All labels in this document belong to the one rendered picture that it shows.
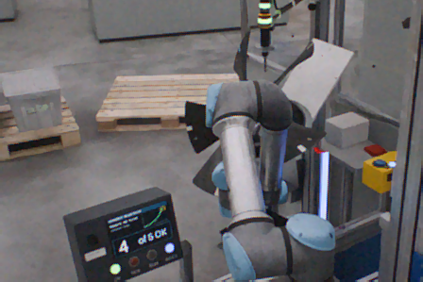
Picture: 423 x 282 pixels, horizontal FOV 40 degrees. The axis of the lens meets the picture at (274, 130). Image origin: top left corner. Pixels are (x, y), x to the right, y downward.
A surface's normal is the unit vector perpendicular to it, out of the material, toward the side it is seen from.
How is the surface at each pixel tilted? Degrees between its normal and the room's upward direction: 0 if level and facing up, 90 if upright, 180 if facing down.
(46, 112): 95
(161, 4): 90
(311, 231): 8
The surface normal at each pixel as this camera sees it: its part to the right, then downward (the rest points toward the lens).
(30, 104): 0.46, 0.46
